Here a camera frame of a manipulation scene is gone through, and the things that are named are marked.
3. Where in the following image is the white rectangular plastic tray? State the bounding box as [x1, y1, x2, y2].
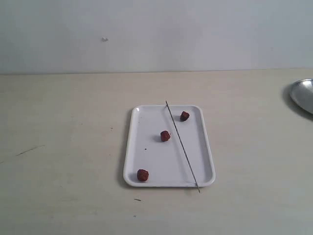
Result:
[123, 104, 216, 188]

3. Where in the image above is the thin metal skewer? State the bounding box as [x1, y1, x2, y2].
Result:
[165, 100, 201, 194]

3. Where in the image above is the red meat chunk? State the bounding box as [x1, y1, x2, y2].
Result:
[180, 111, 190, 121]
[137, 169, 149, 182]
[160, 130, 171, 142]

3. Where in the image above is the round metal plate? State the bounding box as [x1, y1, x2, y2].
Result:
[290, 79, 313, 114]

